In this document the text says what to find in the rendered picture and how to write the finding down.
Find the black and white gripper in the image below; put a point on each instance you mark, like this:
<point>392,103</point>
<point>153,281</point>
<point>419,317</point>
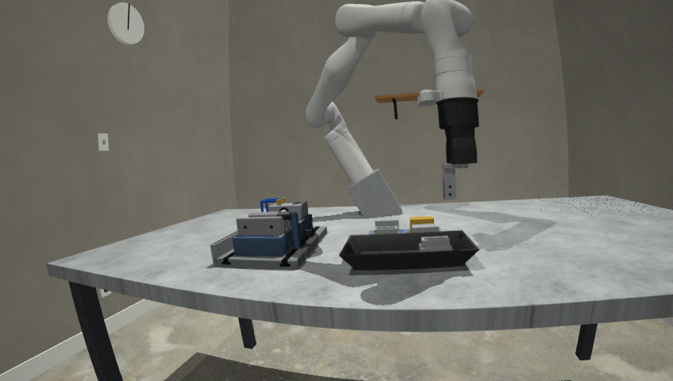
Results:
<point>456,98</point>

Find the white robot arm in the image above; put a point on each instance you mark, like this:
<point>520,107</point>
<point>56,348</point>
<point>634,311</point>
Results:
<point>443,21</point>

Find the yellow rectangular block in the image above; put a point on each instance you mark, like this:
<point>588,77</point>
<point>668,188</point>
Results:
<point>421,220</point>

